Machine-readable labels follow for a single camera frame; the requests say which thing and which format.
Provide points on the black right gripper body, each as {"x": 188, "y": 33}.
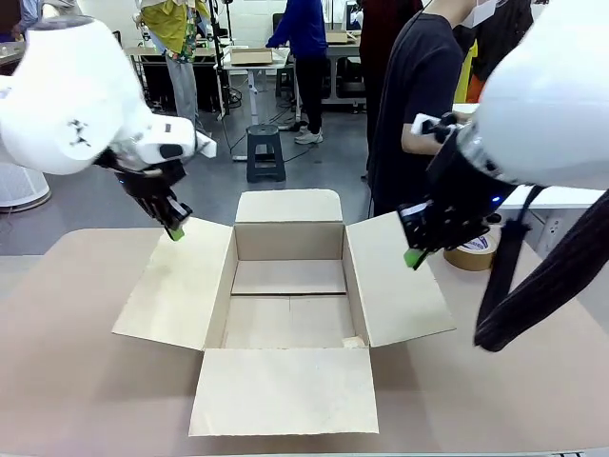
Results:
{"x": 476, "y": 185}

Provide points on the grey work table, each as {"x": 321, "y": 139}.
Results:
{"x": 342, "y": 50}

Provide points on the person's right forearm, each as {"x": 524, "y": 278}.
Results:
{"x": 414, "y": 143}

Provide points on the brown packing tape roll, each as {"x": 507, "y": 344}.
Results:
{"x": 468, "y": 261}

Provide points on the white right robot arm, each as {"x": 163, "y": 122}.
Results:
{"x": 547, "y": 95}

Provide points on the person in yellow patterned shirt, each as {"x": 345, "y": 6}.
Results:
{"x": 176, "y": 33}

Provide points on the white cylindrical air purifier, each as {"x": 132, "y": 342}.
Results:
{"x": 21, "y": 185}

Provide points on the person in black shirt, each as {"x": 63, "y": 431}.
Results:
{"x": 418, "y": 71}

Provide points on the black plastic stool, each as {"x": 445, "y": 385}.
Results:
{"x": 265, "y": 157}

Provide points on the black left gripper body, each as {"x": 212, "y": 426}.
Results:
{"x": 143, "y": 178}

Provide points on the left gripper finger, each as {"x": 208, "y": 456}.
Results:
{"x": 178, "y": 214}
{"x": 153, "y": 207}

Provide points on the dark framed table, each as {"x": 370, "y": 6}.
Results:
{"x": 157, "y": 51}

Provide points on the black tripod pole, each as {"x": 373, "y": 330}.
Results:
{"x": 220, "y": 71}

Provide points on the shallow cardboard box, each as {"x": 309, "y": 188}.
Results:
{"x": 251, "y": 57}

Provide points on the large brown cardboard box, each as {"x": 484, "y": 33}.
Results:
{"x": 285, "y": 390}

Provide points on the white height-adjustable desk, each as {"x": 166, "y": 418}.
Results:
{"x": 253, "y": 95}

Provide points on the white face mask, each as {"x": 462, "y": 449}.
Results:
{"x": 485, "y": 12}

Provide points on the person in dark maroon clothes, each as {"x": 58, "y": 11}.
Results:
{"x": 373, "y": 57}

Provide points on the white side table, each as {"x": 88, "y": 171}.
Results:
{"x": 571, "y": 197}

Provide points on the person in blue top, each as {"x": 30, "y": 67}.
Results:
{"x": 304, "y": 28}

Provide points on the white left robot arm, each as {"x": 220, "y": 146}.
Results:
{"x": 71, "y": 85}

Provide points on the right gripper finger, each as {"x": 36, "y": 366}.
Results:
{"x": 464, "y": 231}
{"x": 415, "y": 226}

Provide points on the flat cardboard tray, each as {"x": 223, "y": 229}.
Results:
{"x": 342, "y": 38}

